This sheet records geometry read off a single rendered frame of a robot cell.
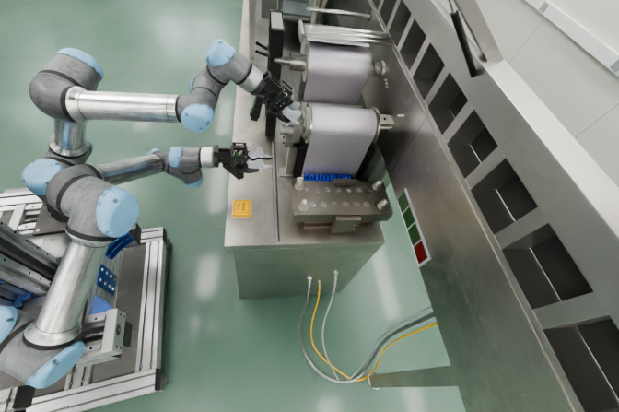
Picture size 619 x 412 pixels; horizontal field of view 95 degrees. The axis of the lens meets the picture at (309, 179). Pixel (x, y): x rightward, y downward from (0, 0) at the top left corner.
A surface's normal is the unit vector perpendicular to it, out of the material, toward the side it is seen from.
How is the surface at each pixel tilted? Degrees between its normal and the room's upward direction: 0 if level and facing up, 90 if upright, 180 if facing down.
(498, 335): 90
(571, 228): 90
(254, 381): 0
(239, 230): 0
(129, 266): 0
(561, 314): 90
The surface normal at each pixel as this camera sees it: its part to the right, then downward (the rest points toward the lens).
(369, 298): 0.16, -0.58
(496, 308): -0.98, -0.01
